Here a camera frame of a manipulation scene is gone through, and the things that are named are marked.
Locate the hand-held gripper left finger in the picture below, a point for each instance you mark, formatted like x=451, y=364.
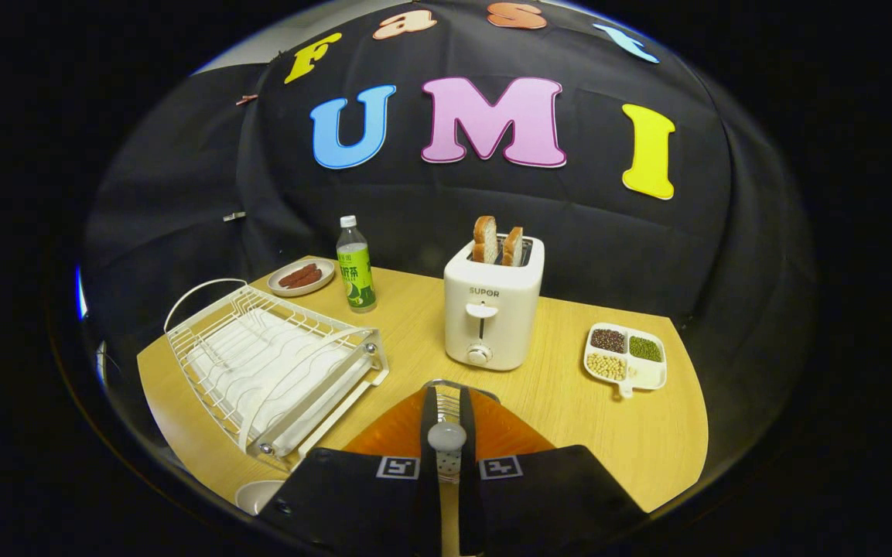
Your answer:
x=428, y=503

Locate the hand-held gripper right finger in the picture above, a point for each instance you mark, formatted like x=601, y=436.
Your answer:
x=470, y=510

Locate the grey plate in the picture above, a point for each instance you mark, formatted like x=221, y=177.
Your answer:
x=256, y=497

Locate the white divided bean dish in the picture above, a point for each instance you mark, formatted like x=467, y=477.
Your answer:
x=647, y=375

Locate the white toaster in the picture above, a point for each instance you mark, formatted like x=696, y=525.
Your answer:
x=492, y=325

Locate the white ribbed drain tray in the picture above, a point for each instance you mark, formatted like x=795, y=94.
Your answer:
x=283, y=379

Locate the green label drink bottle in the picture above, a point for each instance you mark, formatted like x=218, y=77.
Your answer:
x=357, y=271

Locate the red sausage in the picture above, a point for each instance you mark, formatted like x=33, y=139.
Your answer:
x=306, y=281
x=299, y=273

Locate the small beige saucer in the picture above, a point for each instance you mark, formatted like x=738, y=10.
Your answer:
x=326, y=269

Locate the black backdrop cloth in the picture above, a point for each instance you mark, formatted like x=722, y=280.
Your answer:
x=585, y=247

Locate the red clothes peg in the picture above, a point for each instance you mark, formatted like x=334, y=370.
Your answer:
x=246, y=100

